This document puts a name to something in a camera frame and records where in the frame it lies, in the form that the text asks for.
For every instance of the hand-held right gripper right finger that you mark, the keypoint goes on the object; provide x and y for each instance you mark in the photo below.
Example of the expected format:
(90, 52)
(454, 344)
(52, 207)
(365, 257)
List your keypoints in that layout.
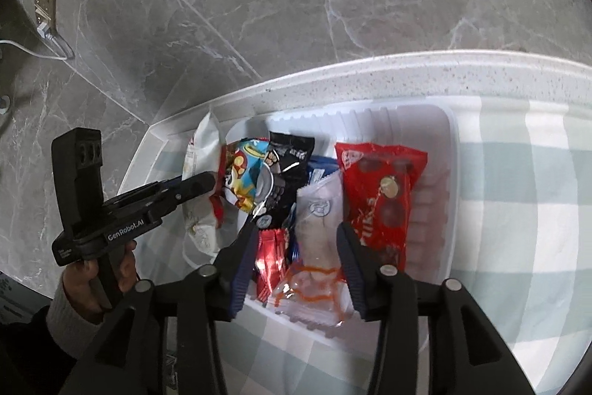
(351, 274)

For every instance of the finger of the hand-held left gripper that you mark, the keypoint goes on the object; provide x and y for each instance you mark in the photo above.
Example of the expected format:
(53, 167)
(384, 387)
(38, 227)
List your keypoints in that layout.
(199, 184)
(152, 190)

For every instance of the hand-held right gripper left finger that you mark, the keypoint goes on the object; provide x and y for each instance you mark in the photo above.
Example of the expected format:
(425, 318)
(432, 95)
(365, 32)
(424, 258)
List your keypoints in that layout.
(245, 265)

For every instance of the dark red snack packet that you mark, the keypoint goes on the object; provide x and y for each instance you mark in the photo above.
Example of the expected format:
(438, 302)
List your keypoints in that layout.
(270, 256)

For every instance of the blue cartoon snack packet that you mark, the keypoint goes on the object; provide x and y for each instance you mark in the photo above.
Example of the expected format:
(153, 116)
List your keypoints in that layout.
(245, 173)

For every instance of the clear packet orange print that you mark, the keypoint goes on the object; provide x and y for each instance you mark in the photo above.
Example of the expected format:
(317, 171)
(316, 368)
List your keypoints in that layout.
(319, 228)

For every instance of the large red snack packet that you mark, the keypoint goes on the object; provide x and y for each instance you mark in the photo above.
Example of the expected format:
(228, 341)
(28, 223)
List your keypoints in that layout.
(384, 200)

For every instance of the black snack packet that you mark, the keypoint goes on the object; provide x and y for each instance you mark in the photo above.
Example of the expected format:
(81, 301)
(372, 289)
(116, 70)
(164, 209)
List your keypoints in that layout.
(291, 154)

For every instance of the white plastic tray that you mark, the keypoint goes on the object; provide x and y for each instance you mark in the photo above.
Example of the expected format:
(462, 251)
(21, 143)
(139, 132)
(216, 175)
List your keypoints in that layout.
(430, 136)

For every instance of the person's left forearm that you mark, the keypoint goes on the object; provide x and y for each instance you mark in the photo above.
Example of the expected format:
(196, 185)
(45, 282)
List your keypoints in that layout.
(41, 339)

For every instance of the person's left hand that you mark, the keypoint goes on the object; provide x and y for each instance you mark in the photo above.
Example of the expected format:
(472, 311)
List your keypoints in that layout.
(127, 272)

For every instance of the white charger plug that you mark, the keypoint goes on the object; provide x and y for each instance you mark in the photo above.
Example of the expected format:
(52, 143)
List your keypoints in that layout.
(45, 29)

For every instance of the green white checkered cloth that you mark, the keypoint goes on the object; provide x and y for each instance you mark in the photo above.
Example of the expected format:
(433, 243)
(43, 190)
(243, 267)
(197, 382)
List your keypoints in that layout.
(508, 191)

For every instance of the gold wall outlet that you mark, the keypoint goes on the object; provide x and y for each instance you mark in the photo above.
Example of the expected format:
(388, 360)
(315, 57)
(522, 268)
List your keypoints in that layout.
(44, 1)

